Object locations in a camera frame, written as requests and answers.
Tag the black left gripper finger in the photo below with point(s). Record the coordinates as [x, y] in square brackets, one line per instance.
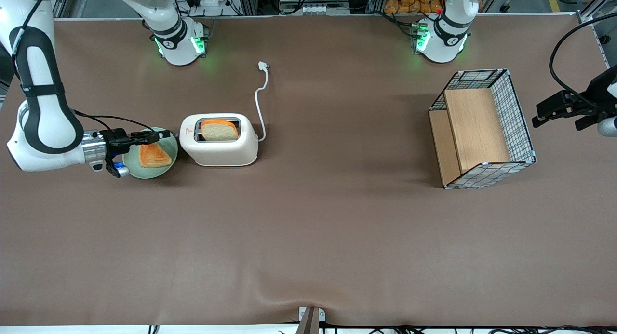
[588, 121]
[559, 105]

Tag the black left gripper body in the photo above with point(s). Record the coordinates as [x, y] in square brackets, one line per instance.
[594, 106]

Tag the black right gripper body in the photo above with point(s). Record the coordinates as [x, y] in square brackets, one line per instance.
[114, 139]

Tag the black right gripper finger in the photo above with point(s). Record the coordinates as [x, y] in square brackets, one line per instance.
[150, 134]
[144, 141]

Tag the white two-slot toaster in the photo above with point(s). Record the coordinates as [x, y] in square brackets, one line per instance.
[221, 153]

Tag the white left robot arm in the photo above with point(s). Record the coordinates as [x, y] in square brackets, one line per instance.
[441, 45]

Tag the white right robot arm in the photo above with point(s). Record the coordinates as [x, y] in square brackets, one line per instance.
[46, 131]

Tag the orange triangular pastry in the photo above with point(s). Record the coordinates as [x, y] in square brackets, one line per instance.
[154, 156]

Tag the pale green round plate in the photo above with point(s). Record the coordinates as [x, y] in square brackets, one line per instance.
[132, 166]

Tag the bread slice with brown crust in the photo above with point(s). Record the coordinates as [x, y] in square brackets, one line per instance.
[219, 131]

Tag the wooden two-step shelf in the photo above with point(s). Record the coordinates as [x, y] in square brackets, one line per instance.
[477, 131]

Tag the bag of bread rolls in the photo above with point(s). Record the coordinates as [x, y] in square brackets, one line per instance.
[409, 1]

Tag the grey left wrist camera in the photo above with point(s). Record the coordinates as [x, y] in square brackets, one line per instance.
[608, 126]

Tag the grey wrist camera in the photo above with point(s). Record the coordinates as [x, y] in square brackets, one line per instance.
[119, 169]
[608, 126]

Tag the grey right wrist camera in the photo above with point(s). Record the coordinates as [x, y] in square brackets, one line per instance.
[119, 169]

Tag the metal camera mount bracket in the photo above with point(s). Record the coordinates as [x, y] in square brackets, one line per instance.
[311, 319]

